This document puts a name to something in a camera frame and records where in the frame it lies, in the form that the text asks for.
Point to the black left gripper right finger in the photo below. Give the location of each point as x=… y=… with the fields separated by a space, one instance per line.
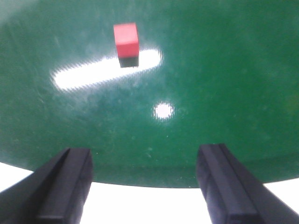
x=233 y=195

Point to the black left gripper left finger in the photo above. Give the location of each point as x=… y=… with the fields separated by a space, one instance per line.
x=54 y=194

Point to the red cube block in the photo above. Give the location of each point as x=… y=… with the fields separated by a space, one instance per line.
x=126 y=40

